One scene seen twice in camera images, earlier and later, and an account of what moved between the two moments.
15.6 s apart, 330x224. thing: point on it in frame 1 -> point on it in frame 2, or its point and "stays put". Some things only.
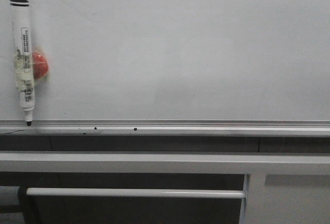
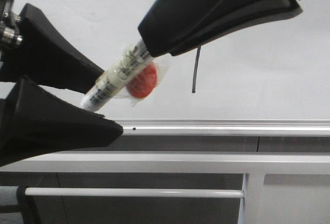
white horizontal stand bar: [135, 192] stays put
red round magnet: [40, 65] -> [143, 83]
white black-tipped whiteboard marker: [20, 7] -> [115, 76]
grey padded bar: [9, 195] stays put
